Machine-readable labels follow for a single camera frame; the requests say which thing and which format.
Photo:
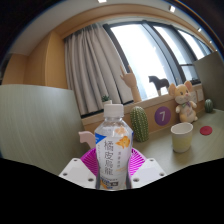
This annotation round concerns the ceiling lights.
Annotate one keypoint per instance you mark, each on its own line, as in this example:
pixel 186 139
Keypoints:
pixel 172 8

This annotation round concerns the pale yellow paper cup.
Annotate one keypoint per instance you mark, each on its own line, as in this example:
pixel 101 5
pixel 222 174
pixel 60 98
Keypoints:
pixel 182 140

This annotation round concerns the beige plush mouse toy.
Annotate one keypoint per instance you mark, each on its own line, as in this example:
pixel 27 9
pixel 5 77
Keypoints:
pixel 185 100

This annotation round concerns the grey-green desk partition panel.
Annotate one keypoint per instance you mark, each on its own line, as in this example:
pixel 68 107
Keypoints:
pixel 211 80
pixel 36 123

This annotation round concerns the small plant in white pot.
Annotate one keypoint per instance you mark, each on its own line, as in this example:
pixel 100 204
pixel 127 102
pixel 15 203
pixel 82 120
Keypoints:
pixel 106 99

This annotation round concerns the dark-framed window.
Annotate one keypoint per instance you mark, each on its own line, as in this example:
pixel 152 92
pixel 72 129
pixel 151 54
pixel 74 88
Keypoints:
pixel 146 53

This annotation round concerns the white wall socket plate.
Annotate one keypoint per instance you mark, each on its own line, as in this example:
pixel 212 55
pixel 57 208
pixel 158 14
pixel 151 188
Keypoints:
pixel 200 95

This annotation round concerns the small round green cactus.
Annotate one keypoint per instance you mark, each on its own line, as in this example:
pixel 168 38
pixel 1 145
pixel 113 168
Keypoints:
pixel 209 106

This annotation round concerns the tall green cactus decoration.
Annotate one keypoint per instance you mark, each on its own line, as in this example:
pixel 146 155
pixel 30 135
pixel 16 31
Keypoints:
pixel 140 125

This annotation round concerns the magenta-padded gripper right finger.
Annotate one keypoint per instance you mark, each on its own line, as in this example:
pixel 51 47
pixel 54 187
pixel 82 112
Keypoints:
pixel 148 171

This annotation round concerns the black horse figure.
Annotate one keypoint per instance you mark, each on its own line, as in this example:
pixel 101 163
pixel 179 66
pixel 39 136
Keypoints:
pixel 159 82

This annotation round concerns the clear plastic drink bottle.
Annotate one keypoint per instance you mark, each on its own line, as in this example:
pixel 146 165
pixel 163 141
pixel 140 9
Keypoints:
pixel 113 150

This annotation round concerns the flat round red coaster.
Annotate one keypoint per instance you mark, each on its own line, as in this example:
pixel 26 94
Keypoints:
pixel 206 130

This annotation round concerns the round purple number sign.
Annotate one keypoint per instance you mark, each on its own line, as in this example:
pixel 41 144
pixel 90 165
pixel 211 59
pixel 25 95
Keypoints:
pixel 162 116

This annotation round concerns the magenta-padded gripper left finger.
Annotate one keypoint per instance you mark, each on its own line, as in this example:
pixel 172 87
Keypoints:
pixel 78 171

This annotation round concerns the wooden hand model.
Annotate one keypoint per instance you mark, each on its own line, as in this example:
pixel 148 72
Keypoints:
pixel 131 83

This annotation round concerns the pink horse figure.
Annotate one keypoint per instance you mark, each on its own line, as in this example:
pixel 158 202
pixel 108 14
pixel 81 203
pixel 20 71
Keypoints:
pixel 87 137

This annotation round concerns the grey window curtain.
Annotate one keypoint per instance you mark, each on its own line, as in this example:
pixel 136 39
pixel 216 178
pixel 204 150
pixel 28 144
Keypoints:
pixel 90 66

